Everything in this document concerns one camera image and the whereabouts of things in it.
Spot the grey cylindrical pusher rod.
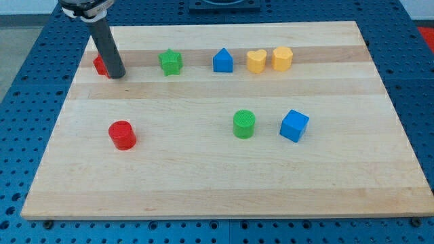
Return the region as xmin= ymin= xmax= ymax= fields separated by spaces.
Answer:
xmin=87 ymin=16 xmax=125 ymax=79

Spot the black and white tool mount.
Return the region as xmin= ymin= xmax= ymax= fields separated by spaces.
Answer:
xmin=58 ymin=0 xmax=115 ymax=22

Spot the green star block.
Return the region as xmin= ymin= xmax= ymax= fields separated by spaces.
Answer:
xmin=158 ymin=49 xmax=183 ymax=76

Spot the red block behind rod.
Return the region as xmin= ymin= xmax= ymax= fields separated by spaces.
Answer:
xmin=93 ymin=54 xmax=110 ymax=78

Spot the red cylinder block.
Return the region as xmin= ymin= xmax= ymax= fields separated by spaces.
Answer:
xmin=108 ymin=121 xmax=136 ymax=150

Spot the blue house-shaped block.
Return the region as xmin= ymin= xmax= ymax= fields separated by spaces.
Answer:
xmin=212 ymin=48 xmax=233 ymax=73

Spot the yellow heart block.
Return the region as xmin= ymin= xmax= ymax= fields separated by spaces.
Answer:
xmin=246 ymin=49 xmax=267 ymax=74

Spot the green cylinder block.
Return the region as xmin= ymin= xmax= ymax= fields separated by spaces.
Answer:
xmin=233 ymin=110 xmax=256 ymax=139

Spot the yellow hexagon block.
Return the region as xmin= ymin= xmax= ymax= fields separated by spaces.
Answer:
xmin=271 ymin=46 xmax=293 ymax=71

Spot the blue cube block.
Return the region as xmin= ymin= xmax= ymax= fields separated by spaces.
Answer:
xmin=279 ymin=110 xmax=309 ymax=142

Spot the wooden board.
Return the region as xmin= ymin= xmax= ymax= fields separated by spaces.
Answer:
xmin=21 ymin=21 xmax=433 ymax=220

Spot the red object at right edge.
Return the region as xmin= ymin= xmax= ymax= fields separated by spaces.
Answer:
xmin=418 ymin=27 xmax=434 ymax=52

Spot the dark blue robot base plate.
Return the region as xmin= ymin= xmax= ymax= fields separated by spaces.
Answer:
xmin=188 ymin=0 xmax=262 ymax=13

